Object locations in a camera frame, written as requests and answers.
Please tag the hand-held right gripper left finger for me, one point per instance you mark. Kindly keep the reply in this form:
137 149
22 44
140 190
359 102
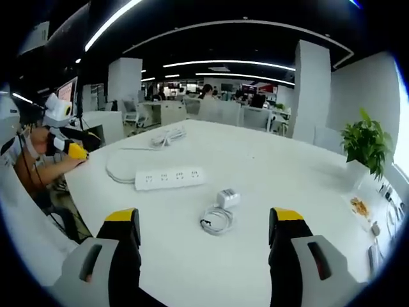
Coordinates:
83 256

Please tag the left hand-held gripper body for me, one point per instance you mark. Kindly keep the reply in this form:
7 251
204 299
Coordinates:
56 110

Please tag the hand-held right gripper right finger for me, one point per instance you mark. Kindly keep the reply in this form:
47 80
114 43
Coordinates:
322 256

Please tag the white power strip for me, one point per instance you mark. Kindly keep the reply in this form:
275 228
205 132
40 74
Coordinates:
169 177

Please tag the white charger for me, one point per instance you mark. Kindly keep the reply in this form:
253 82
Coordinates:
228 197

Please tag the long ceiling light strip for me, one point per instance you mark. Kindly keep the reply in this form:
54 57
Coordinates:
246 76
230 63
112 24

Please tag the white office partition desk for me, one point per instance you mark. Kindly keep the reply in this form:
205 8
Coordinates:
172 113

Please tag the person's left hand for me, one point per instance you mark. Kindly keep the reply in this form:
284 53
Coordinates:
36 140

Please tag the bright display screen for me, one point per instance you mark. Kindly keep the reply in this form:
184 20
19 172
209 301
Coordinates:
67 92

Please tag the orange snack pile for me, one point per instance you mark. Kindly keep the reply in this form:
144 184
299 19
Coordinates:
360 206

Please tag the person with headset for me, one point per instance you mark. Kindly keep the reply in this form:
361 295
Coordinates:
22 217

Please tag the small items by window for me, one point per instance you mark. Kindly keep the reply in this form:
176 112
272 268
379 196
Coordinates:
391 201

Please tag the white plant pot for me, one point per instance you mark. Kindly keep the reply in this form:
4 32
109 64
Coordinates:
359 172

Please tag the green potted plant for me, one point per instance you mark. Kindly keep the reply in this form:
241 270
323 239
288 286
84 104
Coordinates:
367 144

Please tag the white square pillar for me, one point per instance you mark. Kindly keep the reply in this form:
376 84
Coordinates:
311 92

